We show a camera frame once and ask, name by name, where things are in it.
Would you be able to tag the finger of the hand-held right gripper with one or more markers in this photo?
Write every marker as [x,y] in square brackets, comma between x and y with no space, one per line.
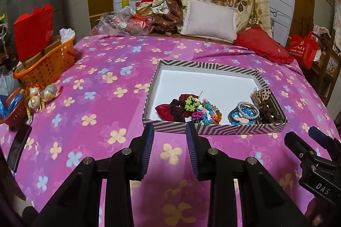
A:
[299,147]
[319,136]

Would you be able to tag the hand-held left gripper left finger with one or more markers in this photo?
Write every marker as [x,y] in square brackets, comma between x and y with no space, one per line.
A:
[147,152]

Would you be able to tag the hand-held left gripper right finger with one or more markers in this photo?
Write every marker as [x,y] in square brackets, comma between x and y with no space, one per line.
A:
[192,153]

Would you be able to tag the striped cardboard box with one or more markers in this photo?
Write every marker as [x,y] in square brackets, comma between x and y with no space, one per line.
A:
[207,128]

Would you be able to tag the black scrunchie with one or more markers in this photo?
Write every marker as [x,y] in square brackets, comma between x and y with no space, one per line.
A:
[177,107]

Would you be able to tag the leopard print bow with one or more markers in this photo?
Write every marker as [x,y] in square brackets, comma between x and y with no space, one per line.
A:
[263,96]

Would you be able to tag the wooden rack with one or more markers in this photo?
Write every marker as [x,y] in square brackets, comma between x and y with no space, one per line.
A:
[327,64]

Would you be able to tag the red shopping bag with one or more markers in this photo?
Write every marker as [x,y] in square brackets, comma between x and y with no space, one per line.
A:
[301,48]

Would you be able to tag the purple floral blanket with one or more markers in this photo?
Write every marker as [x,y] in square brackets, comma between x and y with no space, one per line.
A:
[106,61]

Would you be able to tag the red frilled cushion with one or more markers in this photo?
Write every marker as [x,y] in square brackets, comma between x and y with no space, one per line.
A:
[261,41]

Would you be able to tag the painted egg ornament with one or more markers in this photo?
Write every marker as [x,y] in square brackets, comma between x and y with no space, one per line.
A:
[50,92]
[34,90]
[34,103]

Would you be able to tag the black flat device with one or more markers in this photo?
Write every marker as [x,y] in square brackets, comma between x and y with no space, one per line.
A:
[18,147]

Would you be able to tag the orange plastic basket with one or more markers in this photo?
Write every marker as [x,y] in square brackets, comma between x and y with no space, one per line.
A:
[48,67]

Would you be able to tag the clear plastic bag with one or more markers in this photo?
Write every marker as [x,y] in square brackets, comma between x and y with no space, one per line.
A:
[117,23]

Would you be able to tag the white pillow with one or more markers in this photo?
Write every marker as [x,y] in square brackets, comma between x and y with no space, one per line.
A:
[210,21]

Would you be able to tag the small red basket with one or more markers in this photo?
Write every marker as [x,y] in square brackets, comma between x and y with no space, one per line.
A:
[14,116]

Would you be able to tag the brown cardboard box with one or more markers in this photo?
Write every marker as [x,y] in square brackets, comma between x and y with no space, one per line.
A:
[53,44]

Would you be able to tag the white tissue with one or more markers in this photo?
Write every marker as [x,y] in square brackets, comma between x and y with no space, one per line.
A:
[66,33]

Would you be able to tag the blue foil wrapper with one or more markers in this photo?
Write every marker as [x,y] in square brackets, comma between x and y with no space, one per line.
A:
[8,107]

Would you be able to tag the red plush toy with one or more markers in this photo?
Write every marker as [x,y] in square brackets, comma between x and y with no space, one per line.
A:
[145,2]

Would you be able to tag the yellow cap bottle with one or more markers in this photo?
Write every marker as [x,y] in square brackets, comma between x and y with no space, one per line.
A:
[124,2]

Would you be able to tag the red paper gift bag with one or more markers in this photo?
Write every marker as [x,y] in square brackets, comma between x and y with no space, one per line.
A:
[33,29]

